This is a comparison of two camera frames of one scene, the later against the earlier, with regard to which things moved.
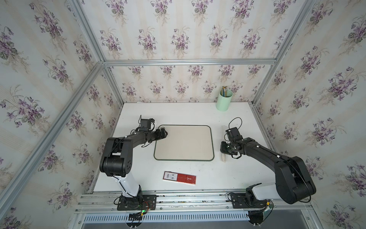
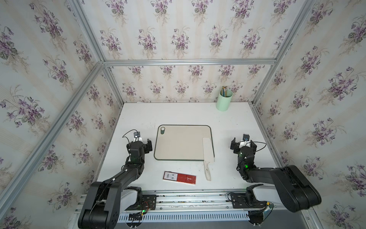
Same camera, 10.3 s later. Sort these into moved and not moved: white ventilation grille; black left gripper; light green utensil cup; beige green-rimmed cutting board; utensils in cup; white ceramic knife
Moved: white ceramic knife; black left gripper
Not moved: white ventilation grille; utensils in cup; light green utensil cup; beige green-rimmed cutting board
